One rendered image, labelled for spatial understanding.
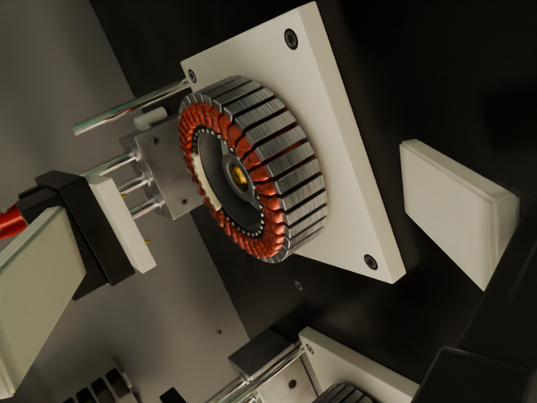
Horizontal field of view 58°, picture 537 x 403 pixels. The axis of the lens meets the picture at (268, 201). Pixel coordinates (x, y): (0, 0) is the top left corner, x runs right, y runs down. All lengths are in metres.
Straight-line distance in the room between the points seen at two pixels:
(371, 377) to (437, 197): 0.22
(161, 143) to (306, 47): 0.20
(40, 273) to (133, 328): 0.39
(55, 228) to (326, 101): 0.13
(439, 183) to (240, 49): 0.16
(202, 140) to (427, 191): 0.16
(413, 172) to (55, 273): 0.13
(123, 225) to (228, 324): 0.33
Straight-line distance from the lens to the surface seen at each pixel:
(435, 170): 0.16
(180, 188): 0.41
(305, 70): 0.24
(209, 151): 0.31
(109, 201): 0.29
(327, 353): 0.41
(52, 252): 0.18
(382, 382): 0.36
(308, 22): 0.24
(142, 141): 0.40
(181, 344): 0.59
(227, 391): 0.50
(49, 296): 0.17
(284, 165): 0.24
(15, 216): 0.39
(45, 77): 0.52
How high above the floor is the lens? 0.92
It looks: 25 degrees down
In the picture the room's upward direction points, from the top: 121 degrees counter-clockwise
